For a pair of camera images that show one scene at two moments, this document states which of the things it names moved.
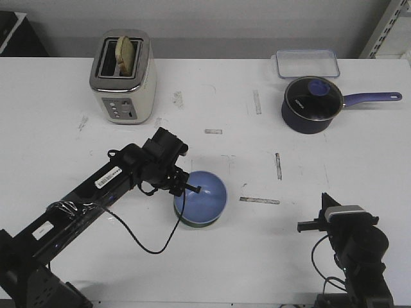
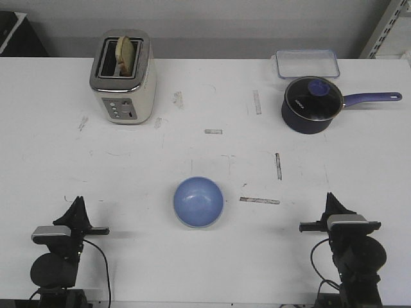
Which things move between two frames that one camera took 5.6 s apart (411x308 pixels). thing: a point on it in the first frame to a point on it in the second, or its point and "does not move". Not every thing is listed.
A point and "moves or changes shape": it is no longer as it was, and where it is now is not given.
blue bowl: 205,205 moves or changes shape
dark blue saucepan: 311,103 does not move
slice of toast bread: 125,56 does not move
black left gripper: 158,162 to 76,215
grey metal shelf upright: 383,29 does not move
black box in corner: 18,38 does not move
